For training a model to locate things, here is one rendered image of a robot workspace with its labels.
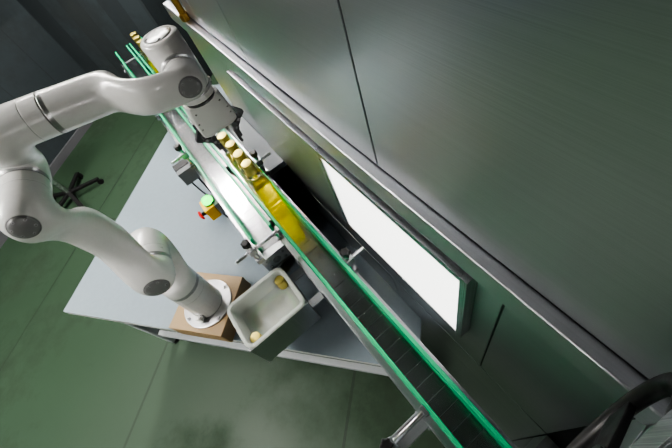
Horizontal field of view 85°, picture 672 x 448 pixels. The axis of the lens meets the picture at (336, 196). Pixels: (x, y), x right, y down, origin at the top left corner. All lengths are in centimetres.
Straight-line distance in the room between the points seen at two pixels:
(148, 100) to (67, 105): 16
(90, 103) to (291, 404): 176
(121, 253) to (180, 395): 150
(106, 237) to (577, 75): 105
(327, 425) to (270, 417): 31
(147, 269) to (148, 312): 66
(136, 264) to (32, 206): 32
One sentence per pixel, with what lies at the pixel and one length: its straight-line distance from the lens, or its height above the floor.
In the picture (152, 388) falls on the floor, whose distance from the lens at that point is 265.
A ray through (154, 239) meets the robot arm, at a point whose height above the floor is 124.
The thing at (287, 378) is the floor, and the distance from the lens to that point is 224.
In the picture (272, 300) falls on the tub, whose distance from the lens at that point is 131.
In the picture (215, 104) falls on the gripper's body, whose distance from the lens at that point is 96.
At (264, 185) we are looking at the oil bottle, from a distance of 116.
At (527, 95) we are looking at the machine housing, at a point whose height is 186.
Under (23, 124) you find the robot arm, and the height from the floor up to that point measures 174.
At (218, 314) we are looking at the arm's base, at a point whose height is 85.
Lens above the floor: 208
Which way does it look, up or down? 53 degrees down
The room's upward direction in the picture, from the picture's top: 23 degrees counter-clockwise
